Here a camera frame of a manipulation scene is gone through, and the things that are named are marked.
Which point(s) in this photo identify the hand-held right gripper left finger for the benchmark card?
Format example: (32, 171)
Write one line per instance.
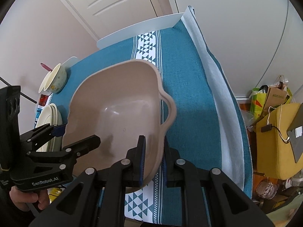
(142, 158)

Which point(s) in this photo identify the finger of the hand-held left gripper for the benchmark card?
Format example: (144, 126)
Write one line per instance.
(59, 130)
(87, 143)

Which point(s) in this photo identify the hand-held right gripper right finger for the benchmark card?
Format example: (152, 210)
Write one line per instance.
(165, 167)

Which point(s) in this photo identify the yellow plate with duck print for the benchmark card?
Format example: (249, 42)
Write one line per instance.
(60, 119)

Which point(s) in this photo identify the white plate with duck print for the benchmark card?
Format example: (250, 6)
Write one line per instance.
(55, 115)

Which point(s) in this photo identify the plain white plate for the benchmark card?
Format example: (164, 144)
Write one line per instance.
(43, 118)

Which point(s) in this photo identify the cream bowl with yellow print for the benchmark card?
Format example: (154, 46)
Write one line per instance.
(61, 80)

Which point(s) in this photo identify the person's left hand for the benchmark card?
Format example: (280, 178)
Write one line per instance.
(23, 199)

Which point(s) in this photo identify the colourful printed box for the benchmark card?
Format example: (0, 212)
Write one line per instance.
(42, 104)

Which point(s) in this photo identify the black clothes rack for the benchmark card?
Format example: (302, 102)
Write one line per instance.
(28, 97)

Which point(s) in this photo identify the small white board panel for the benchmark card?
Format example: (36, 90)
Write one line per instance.
(69, 62)

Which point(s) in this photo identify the teal patterned tablecloth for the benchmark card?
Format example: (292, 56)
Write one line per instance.
(189, 87)

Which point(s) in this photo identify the glass jar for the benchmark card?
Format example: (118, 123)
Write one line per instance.
(267, 188)

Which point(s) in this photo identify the yellow storage stool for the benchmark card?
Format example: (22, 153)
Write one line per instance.
(272, 156)

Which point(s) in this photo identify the green shopping bag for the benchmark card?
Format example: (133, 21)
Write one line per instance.
(256, 104)

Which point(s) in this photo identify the large white board panel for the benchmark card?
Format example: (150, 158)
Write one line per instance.
(142, 27)

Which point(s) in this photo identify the pale green cloth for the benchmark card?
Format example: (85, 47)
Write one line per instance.
(288, 212)

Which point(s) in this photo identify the brown paper bag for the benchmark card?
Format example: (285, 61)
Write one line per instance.
(275, 94)

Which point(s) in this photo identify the grey flat board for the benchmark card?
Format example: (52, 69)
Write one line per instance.
(297, 137)

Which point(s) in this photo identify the white wardrobe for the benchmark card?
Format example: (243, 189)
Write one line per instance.
(236, 28)

